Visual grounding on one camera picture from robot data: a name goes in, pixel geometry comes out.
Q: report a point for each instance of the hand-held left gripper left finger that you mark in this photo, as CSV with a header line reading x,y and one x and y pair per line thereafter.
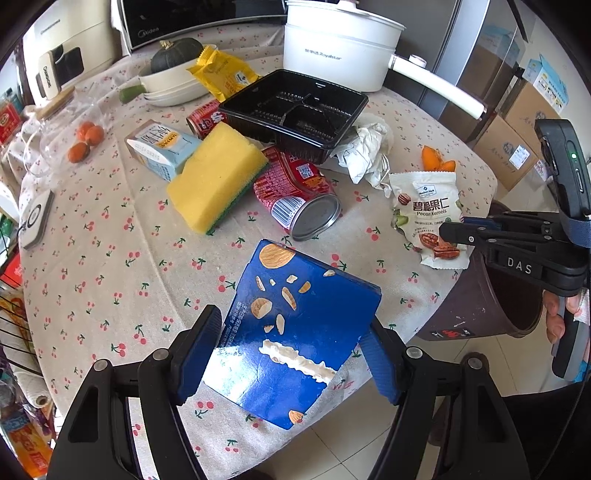
x,y
194,364

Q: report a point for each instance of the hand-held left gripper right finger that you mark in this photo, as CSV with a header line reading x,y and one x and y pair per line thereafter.
x,y
378,369

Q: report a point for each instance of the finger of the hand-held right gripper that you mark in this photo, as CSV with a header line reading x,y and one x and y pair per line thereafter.
x,y
512,221
471,237

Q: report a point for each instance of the brown trash bin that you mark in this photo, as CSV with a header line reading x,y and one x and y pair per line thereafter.
x,y
485,304

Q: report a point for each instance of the white pecan snack packet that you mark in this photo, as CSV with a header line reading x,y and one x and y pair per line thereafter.
x,y
425,207

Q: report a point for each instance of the blue snack box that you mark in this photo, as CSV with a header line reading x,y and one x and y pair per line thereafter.
x,y
286,332

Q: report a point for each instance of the white paper towel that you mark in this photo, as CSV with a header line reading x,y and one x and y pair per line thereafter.
x,y
364,147

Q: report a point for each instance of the black plastic meal tray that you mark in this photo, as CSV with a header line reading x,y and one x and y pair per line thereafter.
x,y
258,110

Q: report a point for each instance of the person's right hand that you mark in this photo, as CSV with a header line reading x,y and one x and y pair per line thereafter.
x,y
554,323

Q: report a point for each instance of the brown cardboard box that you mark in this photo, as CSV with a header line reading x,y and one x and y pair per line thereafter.
x,y
531,110
503,152

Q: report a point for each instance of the orange peel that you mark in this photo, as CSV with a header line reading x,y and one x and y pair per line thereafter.
x,y
431,157

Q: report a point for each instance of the cherry print tablecloth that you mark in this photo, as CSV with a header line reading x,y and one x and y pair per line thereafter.
x,y
115,277

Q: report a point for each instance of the blue and white carton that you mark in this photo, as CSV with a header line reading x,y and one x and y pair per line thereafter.
x,y
549,83

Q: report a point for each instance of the white paper roll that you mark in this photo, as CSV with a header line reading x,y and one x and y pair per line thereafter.
x,y
32,387

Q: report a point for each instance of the person's dark clothing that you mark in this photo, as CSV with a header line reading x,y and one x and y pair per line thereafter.
x,y
554,434

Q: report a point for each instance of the orange snack bag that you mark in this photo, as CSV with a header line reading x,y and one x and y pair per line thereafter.
x,y
27,438

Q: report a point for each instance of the yellow sponge with green pad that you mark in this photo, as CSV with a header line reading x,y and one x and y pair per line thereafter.
x,y
212,180

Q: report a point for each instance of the grey refrigerator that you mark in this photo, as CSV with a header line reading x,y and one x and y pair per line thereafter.
x,y
443,46

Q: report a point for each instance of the large red tin can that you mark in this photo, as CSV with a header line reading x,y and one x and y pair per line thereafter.
x,y
286,184

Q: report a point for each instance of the blue drink carton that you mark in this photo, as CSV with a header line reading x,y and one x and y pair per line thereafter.
x,y
161,152

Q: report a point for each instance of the white flat scale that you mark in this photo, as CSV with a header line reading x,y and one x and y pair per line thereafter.
x,y
34,219

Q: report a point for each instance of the white electric cooking pot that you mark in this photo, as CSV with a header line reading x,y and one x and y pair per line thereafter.
x,y
332,55

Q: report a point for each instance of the small orange fruit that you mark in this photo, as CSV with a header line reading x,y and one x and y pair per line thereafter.
x,y
83,130
96,137
78,152

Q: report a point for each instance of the small red drink can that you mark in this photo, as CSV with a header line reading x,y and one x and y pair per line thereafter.
x,y
205,121

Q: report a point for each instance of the glass jar with wooden lid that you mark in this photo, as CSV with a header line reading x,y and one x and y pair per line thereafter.
x,y
55,138

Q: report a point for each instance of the white shallow pan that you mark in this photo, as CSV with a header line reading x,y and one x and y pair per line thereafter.
x,y
171,90

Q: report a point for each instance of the yellow snack packet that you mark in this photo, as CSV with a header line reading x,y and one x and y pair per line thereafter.
x,y
226,76

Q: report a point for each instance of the red labelled jar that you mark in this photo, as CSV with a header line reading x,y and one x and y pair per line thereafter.
x,y
9,122

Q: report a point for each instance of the dark green pumpkin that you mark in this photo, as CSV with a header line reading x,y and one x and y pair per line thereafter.
x,y
180,53

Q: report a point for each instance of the black microwave oven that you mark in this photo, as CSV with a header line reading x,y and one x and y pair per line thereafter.
x,y
184,21

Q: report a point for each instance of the white air fryer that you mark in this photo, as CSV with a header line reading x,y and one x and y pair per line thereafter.
x,y
83,37

